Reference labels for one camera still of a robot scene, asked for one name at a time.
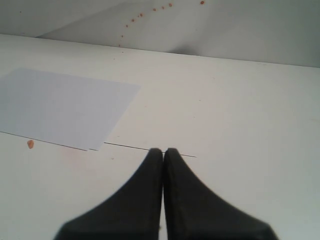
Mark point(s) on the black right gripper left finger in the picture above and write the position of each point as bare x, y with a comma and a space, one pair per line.
131, 213

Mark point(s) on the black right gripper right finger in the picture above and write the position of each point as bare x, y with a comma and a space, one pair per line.
194, 212

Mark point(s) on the top white paper sheet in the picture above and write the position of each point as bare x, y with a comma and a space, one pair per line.
62, 109

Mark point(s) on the white paper sheet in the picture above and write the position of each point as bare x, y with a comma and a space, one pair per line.
62, 109
47, 142

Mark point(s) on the lower white paper sheet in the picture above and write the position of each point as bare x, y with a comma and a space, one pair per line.
47, 142

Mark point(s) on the white backdrop sheet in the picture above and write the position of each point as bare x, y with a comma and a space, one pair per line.
272, 31

